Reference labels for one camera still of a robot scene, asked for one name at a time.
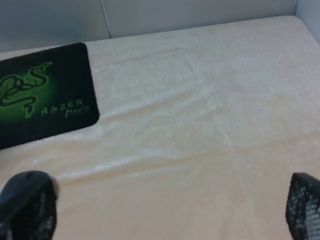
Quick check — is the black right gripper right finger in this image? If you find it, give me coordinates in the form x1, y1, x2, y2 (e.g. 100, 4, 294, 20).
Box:
285, 172, 320, 240

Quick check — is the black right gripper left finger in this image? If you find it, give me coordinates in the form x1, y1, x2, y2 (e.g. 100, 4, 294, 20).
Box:
0, 170, 58, 240

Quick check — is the black green Razer mousepad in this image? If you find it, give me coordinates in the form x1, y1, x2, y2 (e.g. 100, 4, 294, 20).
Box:
0, 42, 100, 149

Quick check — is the cream tablecloth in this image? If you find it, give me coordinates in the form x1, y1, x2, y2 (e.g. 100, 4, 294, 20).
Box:
0, 16, 320, 240

